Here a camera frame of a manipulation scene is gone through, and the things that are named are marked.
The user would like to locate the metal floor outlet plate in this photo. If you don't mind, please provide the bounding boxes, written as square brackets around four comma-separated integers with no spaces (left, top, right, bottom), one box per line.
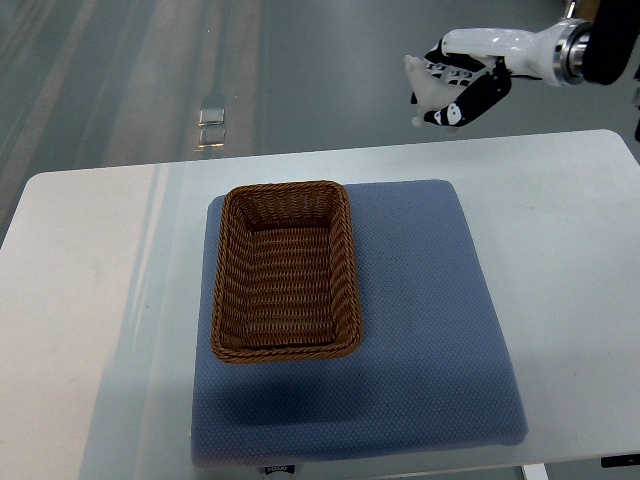
[198,107,226,148]

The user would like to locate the white bear figurine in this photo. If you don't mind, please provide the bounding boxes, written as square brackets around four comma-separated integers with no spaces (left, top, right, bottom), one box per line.
[404,55,464,127]

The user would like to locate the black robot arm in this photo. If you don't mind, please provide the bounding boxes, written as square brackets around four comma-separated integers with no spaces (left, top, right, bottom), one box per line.
[565,0,639,86]

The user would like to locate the blue fabric mat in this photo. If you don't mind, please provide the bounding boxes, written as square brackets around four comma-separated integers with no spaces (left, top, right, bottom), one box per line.
[191,180,528,468]

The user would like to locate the brown wicker basket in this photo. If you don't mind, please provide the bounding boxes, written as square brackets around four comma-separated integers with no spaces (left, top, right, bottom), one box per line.
[210,180,363,364]

